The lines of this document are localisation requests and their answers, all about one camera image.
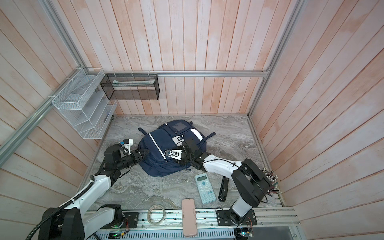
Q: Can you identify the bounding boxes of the navy blue student backpack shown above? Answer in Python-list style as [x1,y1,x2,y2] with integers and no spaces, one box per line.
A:
[138,120,216,177]

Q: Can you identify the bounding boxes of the red pen holder cup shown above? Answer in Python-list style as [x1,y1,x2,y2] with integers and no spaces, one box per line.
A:
[262,168,280,196]

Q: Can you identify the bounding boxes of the aluminium mounting rail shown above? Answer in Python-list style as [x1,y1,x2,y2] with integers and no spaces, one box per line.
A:
[88,207,306,240]

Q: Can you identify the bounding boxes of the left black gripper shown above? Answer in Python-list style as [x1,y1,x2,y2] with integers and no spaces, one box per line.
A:
[116,148,150,170]

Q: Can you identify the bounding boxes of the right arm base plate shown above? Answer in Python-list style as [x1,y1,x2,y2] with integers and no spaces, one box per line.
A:
[215,208,258,226]

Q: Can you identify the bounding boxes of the black mesh wall basket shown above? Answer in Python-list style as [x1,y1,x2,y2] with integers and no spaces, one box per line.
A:
[101,73,160,101]

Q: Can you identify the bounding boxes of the pink pencil case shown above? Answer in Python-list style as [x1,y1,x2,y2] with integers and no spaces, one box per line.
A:
[182,199,198,237]

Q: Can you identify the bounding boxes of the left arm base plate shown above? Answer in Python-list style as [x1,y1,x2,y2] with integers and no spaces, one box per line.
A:
[122,212,139,231]

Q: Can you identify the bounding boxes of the clear tape roll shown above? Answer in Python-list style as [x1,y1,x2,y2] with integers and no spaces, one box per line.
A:
[147,204,166,225]

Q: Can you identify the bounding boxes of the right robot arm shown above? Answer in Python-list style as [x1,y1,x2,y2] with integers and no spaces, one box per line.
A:
[181,140,273,222]

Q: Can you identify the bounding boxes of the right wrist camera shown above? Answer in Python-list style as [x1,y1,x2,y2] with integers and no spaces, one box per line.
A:
[165,150,183,161]

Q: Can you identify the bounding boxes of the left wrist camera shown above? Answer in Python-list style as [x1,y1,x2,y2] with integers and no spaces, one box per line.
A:
[120,139,133,156]

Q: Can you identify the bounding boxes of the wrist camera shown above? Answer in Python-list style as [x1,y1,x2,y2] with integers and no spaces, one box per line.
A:
[165,150,183,161]
[120,139,133,156]

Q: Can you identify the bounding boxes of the black stapler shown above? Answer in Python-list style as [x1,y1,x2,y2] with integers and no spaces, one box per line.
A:
[218,176,229,202]

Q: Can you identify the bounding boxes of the light blue calculator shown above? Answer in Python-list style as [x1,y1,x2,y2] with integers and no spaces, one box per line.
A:
[195,173,217,204]

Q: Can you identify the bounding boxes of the white wire mesh shelf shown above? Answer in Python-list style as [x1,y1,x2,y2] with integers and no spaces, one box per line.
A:
[52,68,117,140]

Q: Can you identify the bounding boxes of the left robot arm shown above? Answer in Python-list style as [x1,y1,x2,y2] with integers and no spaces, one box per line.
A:
[26,144,149,240]

